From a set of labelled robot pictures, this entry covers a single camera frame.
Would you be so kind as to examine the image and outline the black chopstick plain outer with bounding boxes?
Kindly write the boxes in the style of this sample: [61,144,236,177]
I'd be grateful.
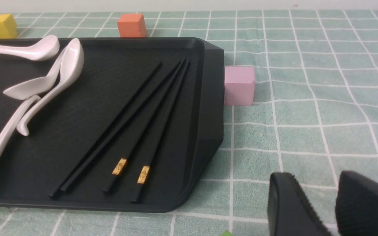
[48,60,162,200]

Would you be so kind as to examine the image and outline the green checkered tablecloth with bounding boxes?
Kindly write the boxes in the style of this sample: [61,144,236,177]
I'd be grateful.
[0,10,378,236]

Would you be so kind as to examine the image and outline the black plastic tray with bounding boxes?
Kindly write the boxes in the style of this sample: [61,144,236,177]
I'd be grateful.
[0,37,224,213]

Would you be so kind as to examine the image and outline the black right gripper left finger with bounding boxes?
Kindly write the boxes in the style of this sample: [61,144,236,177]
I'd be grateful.
[267,173,332,236]

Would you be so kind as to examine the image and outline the orange foam cube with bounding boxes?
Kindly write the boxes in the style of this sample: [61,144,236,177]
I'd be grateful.
[117,13,147,38]

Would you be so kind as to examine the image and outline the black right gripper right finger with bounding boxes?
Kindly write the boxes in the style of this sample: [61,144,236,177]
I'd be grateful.
[335,171,378,236]

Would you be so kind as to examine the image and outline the yellow foam cube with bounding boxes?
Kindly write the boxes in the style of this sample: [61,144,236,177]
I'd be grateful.
[0,13,18,39]

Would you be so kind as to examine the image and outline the white ceramic spoon top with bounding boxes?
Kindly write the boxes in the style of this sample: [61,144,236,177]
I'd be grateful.
[0,35,60,61]

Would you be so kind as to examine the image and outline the black chopstick gold band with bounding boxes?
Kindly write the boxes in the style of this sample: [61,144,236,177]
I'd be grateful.
[130,59,189,204]
[102,58,186,194]

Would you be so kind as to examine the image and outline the black chopstick plain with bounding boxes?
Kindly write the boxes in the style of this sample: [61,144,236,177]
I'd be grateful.
[59,60,185,191]
[48,60,162,200]

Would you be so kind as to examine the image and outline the black chopstick gold band right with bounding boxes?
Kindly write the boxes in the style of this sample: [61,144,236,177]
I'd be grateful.
[130,59,189,204]

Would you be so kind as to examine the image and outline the white ceramic spoon lower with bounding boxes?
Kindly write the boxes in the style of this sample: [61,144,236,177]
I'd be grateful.
[0,95,41,157]

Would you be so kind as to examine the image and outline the pink foam cube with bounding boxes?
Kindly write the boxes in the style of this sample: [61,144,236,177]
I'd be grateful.
[224,66,255,106]

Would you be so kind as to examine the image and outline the black chopstick plain inner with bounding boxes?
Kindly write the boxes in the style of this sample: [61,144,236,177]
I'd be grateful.
[59,60,185,191]

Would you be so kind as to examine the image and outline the white ceramic spoon upright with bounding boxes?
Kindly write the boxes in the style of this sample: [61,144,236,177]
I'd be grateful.
[17,38,84,136]

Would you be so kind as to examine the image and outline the white ceramic spoon middle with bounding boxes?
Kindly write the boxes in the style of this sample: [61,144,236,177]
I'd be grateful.
[3,48,66,100]

